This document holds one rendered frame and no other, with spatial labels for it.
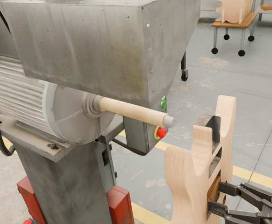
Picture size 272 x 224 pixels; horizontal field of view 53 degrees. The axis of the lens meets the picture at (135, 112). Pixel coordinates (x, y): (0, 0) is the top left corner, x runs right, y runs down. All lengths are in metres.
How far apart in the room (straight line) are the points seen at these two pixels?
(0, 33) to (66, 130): 0.30
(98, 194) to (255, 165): 1.53
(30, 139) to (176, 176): 0.50
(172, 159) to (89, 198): 0.66
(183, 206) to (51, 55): 0.40
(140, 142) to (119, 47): 0.66
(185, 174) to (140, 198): 1.59
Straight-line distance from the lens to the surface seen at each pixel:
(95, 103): 0.70
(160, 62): 0.39
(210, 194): 0.73
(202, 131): 0.62
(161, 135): 1.02
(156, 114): 0.60
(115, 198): 1.30
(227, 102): 0.76
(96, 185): 1.13
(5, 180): 2.63
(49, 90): 0.66
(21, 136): 0.92
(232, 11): 4.35
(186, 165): 0.51
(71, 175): 0.99
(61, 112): 0.66
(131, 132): 1.00
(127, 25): 0.36
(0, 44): 0.81
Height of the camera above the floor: 1.59
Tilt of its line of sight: 32 degrees down
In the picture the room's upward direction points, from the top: 7 degrees counter-clockwise
